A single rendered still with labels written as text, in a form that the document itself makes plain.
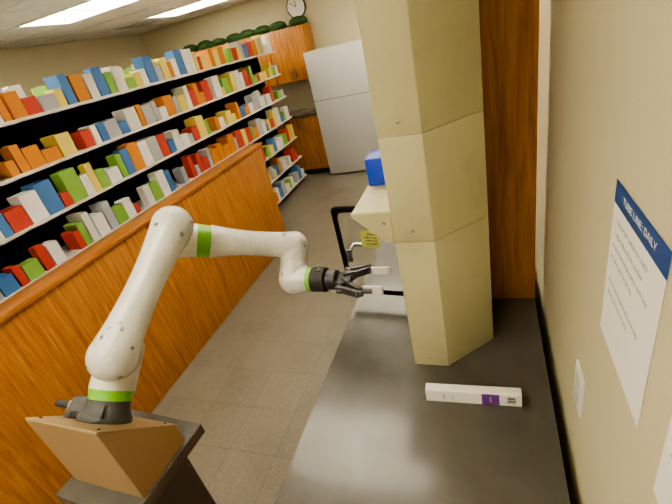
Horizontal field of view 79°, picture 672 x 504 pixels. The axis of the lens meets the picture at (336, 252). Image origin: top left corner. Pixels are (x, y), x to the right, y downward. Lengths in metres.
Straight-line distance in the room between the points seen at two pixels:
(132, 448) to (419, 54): 1.25
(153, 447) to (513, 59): 1.53
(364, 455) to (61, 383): 1.91
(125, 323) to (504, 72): 1.28
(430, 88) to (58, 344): 2.30
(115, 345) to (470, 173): 1.05
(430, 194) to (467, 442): 0.67
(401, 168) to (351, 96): 5.15
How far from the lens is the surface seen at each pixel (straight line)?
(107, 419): 1.41
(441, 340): 1.37
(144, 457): 1.41
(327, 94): 6.30
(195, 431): 1.53
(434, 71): 1.05
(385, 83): 1.03
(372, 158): 1.31
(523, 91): 1.40
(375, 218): 1.15
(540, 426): 1.31
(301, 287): 1.51
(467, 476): 1.21
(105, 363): 1.24
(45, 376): 2.70
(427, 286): 1.24
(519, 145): 1.44
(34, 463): 2.79
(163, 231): 1.29
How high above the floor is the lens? 1.97
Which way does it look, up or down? 28 degrees down
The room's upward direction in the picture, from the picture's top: 14 degrees counter-clockwise
